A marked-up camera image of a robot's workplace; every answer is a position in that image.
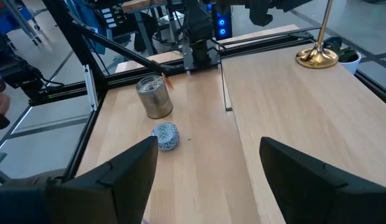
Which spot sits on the computer tower with blue lights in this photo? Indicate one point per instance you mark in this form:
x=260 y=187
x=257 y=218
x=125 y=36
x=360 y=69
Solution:
x=222 y=25

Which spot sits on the tall silver candle tin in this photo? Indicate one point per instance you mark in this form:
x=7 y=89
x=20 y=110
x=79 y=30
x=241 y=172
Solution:
x=155 y=99

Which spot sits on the small wooden desk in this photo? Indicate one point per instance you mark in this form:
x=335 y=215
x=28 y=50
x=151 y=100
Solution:
x=143 y=4

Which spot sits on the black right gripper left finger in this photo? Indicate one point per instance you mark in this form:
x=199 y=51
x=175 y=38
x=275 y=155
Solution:
x=118 y=193

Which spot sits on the person's hand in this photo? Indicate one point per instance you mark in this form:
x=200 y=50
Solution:
x=0 y=105

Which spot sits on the blue storage bin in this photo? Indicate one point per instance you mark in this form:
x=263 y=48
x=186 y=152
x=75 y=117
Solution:
x=9 y=18

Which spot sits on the person's leg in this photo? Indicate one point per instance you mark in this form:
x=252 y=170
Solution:
x=31 y=179

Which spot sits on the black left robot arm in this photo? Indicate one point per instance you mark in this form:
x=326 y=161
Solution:
x=199 y=28

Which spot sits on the blue floral candle tin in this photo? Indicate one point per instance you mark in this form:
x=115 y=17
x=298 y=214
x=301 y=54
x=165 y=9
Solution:
x=166 y=137

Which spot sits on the white pot with green plant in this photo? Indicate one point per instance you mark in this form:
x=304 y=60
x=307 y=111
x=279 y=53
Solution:
x=351 y=63

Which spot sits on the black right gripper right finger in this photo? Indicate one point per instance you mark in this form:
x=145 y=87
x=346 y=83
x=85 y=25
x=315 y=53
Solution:
x=320 y=196

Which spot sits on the gold candlestick holder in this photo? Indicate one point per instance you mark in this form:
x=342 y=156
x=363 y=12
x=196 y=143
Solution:
x=317 y=57

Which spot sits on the silver frame bracket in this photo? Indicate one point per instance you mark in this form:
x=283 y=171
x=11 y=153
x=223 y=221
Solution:
x=91 y=87

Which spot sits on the wooden shelf with black legs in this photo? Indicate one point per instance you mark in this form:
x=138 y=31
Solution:
x=305 y=102

